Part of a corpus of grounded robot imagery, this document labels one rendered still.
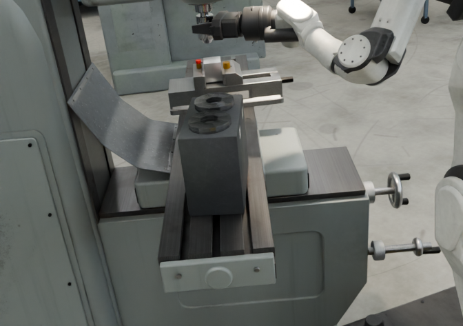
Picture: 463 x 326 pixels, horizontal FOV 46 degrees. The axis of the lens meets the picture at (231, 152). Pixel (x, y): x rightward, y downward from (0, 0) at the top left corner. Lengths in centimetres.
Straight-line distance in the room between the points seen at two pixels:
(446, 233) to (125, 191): 97
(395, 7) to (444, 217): 47
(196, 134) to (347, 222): 69
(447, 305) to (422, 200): 151
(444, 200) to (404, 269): 144
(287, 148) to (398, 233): 120
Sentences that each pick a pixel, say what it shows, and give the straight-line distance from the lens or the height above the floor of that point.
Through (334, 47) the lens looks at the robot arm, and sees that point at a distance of 133.
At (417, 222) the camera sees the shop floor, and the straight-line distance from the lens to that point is 283.
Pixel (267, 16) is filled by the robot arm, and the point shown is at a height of 127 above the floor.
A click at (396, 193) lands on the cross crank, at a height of 68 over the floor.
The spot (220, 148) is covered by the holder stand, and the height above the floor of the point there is 112.
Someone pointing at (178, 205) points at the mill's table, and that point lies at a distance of 124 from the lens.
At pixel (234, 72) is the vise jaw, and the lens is 165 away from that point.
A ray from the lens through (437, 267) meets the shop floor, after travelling 258.
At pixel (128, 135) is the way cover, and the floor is 95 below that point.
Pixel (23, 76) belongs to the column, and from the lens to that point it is 144.
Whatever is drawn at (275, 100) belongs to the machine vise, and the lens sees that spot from 168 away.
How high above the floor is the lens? 163
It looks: 28 degrees down
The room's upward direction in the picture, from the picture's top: 6 degrees counter-clockwise
